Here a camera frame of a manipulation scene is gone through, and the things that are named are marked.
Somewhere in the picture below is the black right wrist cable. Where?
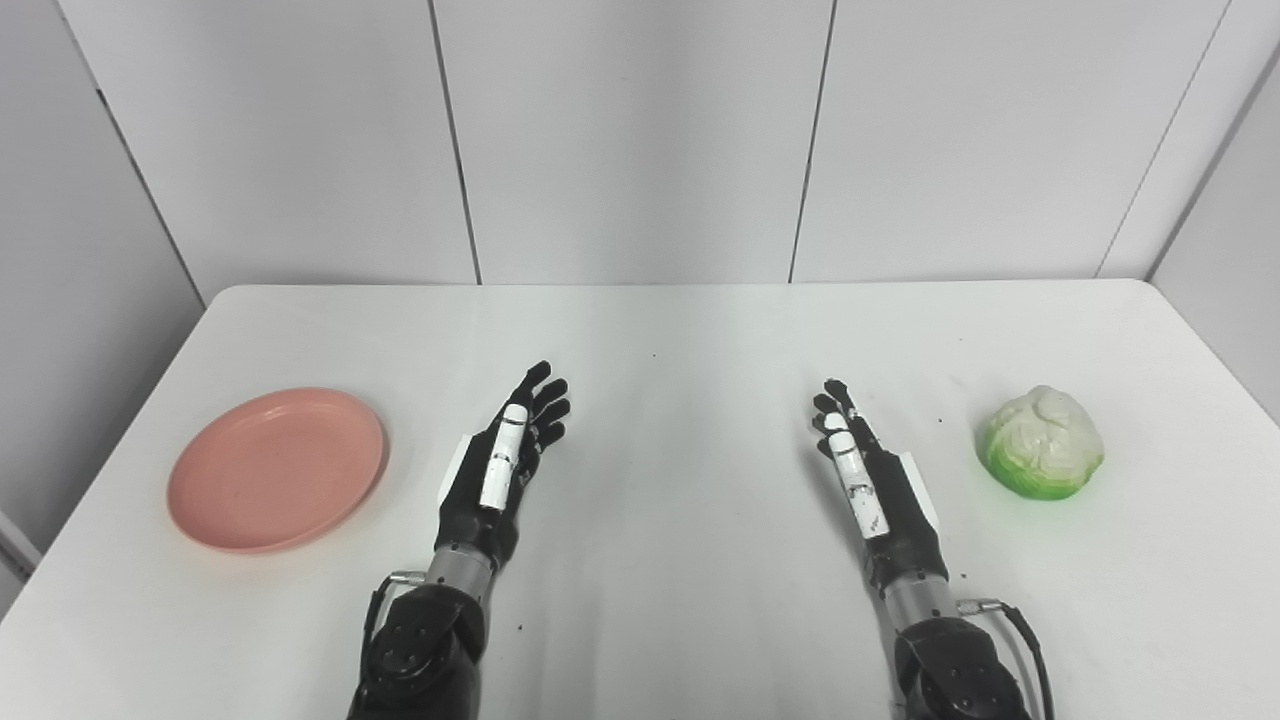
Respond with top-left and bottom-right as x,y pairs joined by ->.
957,597 -> 1057,720

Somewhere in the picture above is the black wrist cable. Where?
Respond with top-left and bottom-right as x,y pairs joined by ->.
362,570 -> 429,656
957,597 -> 1057,720

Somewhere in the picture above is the pink round plate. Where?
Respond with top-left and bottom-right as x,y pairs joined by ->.
167,388 -> 388,554

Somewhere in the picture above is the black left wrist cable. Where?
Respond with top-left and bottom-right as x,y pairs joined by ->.
362,570 -> 429,656

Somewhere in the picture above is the green white cabbage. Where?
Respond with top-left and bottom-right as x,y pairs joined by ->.
977,385 -> 1106,502

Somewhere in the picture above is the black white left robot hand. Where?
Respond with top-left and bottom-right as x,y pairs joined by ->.
437,361 -> 572,571

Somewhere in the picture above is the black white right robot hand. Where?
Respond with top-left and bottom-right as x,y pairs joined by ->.
812,378 -> 949,593

